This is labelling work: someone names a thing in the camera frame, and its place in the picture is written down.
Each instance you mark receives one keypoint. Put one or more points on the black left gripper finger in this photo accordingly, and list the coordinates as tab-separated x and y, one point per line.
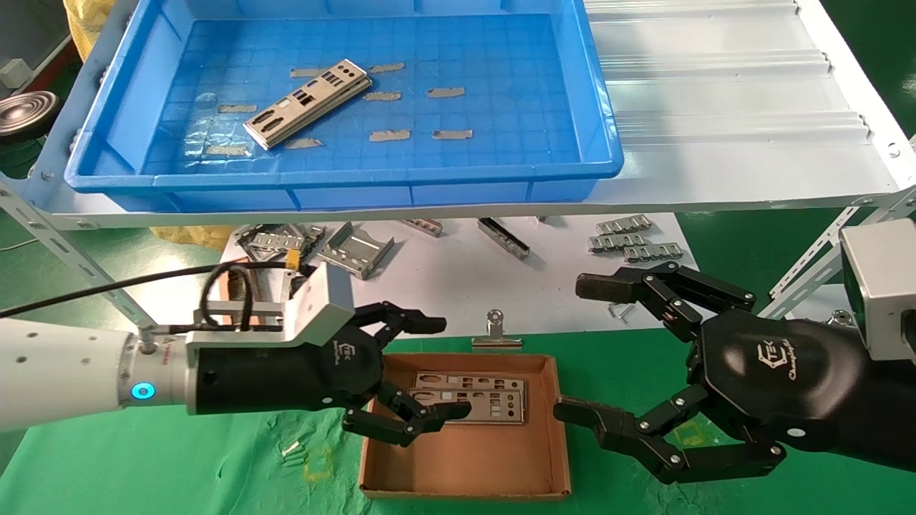
401	429
418	323

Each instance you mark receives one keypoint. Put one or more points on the short grey ladder strip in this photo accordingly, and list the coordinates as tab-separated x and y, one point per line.
424	227

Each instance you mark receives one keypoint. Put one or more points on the green table cloth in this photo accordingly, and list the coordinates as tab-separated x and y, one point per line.
215	465

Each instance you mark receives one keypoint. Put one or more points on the white metal shelf rack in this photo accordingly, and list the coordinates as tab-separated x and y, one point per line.
715	143

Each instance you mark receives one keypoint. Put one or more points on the grey tape piece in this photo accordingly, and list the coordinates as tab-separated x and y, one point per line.
306	143
226	150
452	134
237	109

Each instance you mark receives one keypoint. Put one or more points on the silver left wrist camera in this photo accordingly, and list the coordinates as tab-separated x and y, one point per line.
325	300

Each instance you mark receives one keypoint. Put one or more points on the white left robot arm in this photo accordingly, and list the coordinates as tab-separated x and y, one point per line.
64	368

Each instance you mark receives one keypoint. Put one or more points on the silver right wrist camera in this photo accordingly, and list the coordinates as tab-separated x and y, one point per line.
876	286

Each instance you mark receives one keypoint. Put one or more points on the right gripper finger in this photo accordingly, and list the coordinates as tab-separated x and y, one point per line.
601	425
615	285

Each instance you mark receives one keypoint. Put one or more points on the brown cardboard box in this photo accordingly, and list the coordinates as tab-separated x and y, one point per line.
465	458

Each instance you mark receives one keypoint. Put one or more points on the grey slotted metal plate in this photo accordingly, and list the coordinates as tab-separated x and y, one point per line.
275	242

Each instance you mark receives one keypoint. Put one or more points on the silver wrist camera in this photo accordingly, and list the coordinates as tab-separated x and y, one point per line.
876	286
325	300

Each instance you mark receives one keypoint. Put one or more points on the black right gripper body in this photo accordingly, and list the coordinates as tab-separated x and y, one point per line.
780	379

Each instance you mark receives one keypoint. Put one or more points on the bent grey metal bracket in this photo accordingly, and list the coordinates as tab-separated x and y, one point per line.
356	252

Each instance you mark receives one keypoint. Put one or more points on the small white box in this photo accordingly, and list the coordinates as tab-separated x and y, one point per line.
13	71

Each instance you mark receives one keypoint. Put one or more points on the dark metal strip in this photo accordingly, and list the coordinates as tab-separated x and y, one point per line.
503	237

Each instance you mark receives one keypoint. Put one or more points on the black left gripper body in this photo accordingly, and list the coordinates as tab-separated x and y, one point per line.
286	379

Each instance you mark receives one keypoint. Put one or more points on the silver perforated metal plate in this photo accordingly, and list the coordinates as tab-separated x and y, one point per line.
451	379
297	109
486	417
330	107

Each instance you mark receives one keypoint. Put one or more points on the black round speaker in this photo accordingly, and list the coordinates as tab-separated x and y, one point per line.
25	114

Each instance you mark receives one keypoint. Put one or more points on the blue plastic tray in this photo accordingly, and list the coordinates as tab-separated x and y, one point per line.
465	43

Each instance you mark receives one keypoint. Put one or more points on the small brown open box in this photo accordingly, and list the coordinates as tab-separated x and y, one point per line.
225	285

